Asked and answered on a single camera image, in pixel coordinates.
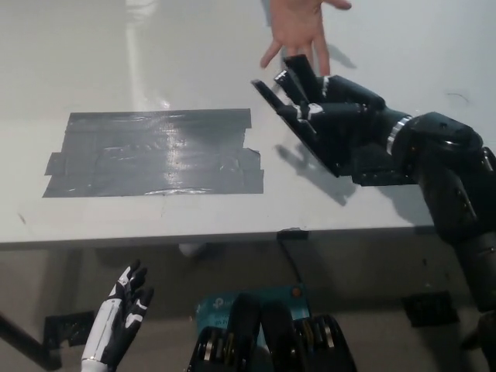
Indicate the bare person hand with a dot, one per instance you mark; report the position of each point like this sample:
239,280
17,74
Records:
298,27

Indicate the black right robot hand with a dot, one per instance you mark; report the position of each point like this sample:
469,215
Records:
348,112

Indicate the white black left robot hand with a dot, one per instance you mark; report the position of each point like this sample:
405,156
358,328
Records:
112,321

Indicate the black ribbed robot torso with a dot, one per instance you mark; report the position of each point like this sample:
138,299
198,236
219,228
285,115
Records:
275,341

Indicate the black floor tape mark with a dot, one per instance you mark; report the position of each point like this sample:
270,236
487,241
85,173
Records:
66,329
430,310

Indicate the black slanted metal bar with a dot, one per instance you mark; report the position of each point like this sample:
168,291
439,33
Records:
27,341

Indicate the teal router box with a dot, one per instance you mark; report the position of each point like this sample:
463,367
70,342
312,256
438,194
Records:
215,308

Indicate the black table edge clip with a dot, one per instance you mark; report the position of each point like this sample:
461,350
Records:
292,234

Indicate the grey duct tape patch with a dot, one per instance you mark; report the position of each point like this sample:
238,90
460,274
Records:
155,159

